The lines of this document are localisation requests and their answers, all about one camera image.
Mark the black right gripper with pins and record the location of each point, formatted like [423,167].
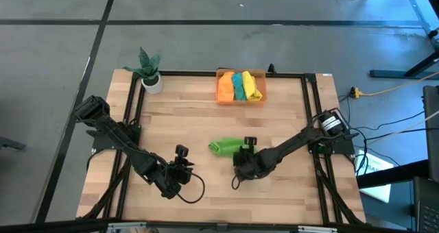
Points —
[252,166]

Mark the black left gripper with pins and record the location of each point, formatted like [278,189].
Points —
[171,180]

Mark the green microfiber towel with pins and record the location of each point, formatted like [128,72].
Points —
[226,146]

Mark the teal microfiber towel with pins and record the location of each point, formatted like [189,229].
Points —
[239,87]

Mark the yellow microfiber towel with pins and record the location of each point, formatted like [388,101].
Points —
[250,85]

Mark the orange microfiber towel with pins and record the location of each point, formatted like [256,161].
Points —
[225,87]

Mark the orange plastic basket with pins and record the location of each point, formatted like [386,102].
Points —
[264,82]

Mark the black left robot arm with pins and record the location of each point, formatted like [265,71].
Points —
[120,140]

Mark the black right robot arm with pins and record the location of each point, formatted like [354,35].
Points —
[302,140]

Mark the white plant pot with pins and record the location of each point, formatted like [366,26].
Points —
[152,86]

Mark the black beam with silver brackets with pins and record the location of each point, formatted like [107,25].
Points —
[219,227]

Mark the green artificial plant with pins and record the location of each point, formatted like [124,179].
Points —
[147,66]

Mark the white printed box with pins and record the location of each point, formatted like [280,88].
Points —
[377,193]

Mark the black desk edge bar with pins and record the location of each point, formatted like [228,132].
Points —
[394,174]

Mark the dark floor object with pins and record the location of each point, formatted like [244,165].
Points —
[10,144]

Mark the black keyboard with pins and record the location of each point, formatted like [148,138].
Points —
[427,209]

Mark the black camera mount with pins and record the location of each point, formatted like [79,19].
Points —
[271,68]

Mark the black aluminium table frame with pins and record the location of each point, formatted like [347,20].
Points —
[192,73]

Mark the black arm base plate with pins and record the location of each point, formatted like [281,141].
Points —
[344,144]
[101,144]

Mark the black desk leg frame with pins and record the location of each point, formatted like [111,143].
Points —
[417,7]

